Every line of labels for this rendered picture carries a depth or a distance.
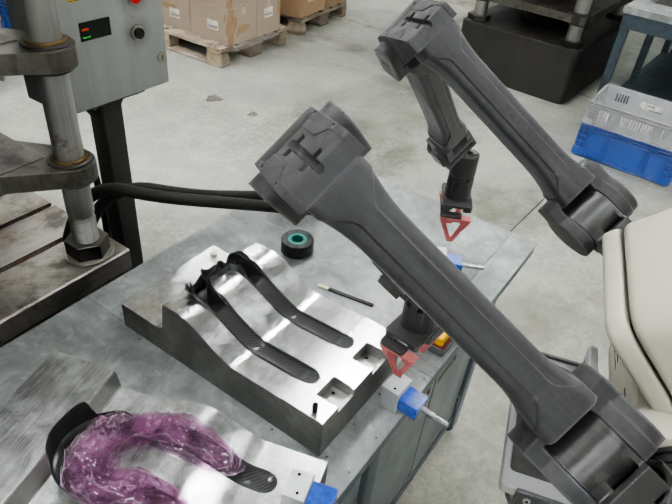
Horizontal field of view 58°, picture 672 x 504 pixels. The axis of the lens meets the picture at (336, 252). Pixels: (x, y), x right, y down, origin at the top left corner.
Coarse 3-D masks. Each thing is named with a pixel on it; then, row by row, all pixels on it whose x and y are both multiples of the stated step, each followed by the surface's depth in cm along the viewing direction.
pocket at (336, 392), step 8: (328, 384) 107; (336, 384) 108; (344, 384) 107; (320, 392) 105; (328, 392) 108; (336, 392) 108; (344, 392) 108; (352, 392) 106; (328, 400) 106; (336, 400) 106; (344, 400) 105
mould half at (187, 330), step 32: (224, 256) 136; (256, 256) 125; (160, 288) 126; (224, 288) 117; (288, 288) 123; (128, 320) 123; (160, 320) 119; (192, 320) 110; (256, 320) 116; (320, 320) 119; (352, 320) 119; (192, 352) 114; (224, 352) 109; (288, 352) 112; (320, 352) 112; (352, 352) 112; (224, 384) 112; (256, 384) 105; (288, 384) 105; (320, 384) 106; (352, 384) 106; (288, 416) 104; (320, 416) 100; (352, 416) 111; (320, 448) 103
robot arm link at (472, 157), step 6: (474, 150) 131; (468, 156) 128; (474, 156) 128; (462, 162) 128; (468, 162) 128; (474, 162) 128; (456, 168) 129; (462, 168) 129; (468, 168) 128; (474, 168) 129; (456, 174) 130; (462, 174) 129; (468, 174) 129; (474, 174) 130
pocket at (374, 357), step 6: (366, 342) 115; (366, 348) 116; (372, 348) 115; (378, 348) 114; (360, 354) 115; (366, 354) 116; (372, 354) 115; (378, 354) 114; (384, 354) 113; (360, 360) 114; (366, 360) 114; (372, 360) 115; (378, 360) 115; (384, 360) 113; (366, 366) 113; (372, 366) 113; (378, 366) 112; (372, 372) 111
